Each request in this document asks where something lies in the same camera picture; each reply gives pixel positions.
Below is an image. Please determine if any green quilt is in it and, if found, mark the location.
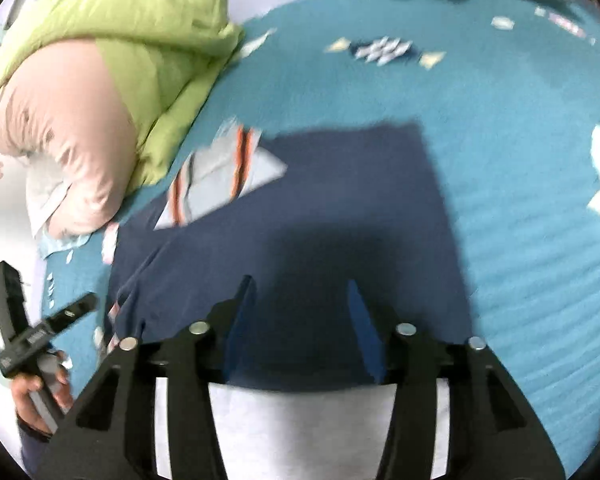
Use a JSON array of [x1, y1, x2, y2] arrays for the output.
[[0, 0, 247, 195]]

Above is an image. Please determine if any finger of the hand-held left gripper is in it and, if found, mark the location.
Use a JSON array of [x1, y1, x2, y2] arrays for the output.
[[42, 293, 100, 335], [0, 260, 29, 343]]

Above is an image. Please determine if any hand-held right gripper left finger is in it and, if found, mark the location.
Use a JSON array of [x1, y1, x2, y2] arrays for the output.
[[34, 275, 257, 480]]

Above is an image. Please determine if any navy garment with striped sleeve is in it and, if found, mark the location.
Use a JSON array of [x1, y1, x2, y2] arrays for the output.
[[101, 120, 482, 397]]

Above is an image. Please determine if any white printed bed sheet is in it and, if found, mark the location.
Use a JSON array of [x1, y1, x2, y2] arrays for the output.
[[0, 127, 48, 401]]

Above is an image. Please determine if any white cloth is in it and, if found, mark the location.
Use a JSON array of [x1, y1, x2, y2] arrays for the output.
[[152, 376, 452, 480]]

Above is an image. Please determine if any pink quilt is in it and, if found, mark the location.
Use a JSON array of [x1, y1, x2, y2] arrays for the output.
[[0, 36, 142, 239]]

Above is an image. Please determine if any white pillow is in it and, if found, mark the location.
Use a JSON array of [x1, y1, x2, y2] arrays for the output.
[[24, 151, 77, 239]]

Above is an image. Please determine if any teal printed blanket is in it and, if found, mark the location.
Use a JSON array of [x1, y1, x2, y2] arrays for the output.
[[39, 0, 600, 480]]

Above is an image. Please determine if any person's left hand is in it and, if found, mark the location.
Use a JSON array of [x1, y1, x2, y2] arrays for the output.
[[11, 349, 76, 437]]

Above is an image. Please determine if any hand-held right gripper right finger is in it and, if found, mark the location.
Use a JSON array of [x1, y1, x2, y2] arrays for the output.
[[346, 279, 567, 480]]

